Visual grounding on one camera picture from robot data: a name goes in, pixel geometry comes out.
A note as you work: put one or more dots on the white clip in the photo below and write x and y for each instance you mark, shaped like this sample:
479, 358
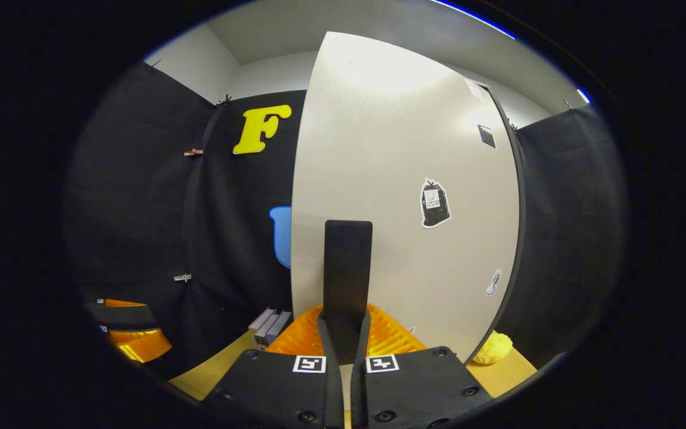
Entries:
182, 277

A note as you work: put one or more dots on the dark grey small box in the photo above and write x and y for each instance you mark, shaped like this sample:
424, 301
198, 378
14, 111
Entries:
281, 332

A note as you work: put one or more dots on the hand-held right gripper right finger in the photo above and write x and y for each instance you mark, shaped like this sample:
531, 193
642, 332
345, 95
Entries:
359, 393

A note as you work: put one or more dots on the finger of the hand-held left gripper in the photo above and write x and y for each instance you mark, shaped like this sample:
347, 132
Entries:
140, 345
122, 317

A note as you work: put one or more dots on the white cabinet door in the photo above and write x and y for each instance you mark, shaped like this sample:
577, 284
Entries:
379, 149

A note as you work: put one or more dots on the yellow fluffy object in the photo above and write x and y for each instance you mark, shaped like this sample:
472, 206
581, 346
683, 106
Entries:
493, 348

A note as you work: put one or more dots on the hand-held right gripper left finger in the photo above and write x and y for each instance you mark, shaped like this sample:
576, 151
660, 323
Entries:
331, 393

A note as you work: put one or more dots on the small ceiling light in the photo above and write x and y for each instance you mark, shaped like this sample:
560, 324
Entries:
583, 95

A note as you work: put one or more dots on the red clip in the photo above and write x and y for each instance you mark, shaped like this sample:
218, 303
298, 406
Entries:
193, 152

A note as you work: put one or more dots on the pale pink small box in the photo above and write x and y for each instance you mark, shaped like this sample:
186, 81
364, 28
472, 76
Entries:
259, 319

